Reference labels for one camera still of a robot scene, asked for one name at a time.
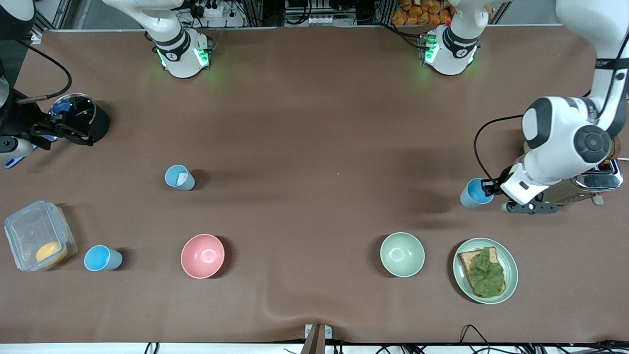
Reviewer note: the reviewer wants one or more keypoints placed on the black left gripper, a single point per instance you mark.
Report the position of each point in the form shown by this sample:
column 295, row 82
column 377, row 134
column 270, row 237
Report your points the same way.
column 502, row 179

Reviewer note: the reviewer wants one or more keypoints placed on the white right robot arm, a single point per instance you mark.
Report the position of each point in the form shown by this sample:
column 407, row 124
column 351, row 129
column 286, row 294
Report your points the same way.
column 179, row 59

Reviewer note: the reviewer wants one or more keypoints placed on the clear plastic food container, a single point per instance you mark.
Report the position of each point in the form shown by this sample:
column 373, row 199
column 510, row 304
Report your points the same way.
column 29, row 231

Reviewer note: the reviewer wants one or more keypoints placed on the beige chrome toaster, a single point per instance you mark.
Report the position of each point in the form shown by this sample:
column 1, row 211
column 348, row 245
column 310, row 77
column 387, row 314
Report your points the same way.
column 599, row 182

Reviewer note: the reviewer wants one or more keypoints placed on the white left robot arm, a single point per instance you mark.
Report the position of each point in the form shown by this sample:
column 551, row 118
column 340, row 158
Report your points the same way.
column 560, row 132

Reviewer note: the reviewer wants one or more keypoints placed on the blue object inside pot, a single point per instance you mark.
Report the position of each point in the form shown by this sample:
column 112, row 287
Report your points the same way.
column 61, row 106

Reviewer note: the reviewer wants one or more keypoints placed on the pale green plate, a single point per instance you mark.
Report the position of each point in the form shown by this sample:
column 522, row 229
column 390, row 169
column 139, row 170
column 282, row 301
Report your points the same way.
column 511, row 268

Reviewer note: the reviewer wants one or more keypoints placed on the orange snack packets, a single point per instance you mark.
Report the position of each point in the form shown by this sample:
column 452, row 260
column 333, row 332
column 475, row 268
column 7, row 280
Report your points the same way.
column 417, row 14

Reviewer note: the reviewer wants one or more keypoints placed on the yellow round food piece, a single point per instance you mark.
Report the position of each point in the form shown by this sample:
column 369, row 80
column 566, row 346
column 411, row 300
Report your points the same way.
column 51, row 252

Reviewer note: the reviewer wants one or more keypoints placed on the metal table edge bracket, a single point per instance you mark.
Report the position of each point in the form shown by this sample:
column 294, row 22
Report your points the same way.
column 318, row 337

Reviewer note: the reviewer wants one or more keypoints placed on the white power strip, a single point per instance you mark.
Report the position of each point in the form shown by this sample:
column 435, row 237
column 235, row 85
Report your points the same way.
column 211, row 9

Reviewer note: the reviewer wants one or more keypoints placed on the blue plastic cup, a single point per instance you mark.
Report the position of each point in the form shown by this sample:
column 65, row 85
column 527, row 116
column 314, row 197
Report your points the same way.
column 178, row 178
column 100, row 258
column 471, row 195

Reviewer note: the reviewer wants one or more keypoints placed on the pale green bowl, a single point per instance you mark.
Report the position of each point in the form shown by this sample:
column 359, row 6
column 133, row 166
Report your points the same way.
column 402, row 254

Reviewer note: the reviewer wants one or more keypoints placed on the green lettuce leaf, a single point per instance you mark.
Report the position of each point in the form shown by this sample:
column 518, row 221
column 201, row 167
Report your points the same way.
column 486, row 275

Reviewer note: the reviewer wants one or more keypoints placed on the brown toast slice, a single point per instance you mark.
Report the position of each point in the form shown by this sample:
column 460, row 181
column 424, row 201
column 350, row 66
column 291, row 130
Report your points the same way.
column 464, row 260

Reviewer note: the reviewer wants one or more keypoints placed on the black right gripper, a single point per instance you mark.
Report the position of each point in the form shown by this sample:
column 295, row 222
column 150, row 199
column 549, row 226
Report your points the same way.
column 19, row 119

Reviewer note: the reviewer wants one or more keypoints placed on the pink bowl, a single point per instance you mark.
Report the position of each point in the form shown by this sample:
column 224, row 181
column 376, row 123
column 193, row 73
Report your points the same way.
column 202, row 255

